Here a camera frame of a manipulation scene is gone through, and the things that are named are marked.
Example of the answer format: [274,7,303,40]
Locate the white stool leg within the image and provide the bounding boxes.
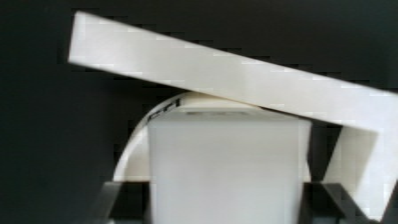
[150,109,312,224]

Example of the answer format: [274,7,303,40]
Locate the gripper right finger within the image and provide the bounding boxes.
[303,182,381,224]

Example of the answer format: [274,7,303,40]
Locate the white round stool seat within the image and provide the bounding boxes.
[114,92,312,185]

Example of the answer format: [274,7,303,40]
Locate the white L-shaped fence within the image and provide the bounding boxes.
[70,12,398,220]

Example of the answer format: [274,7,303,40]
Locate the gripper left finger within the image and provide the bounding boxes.
[82,182,152,224]

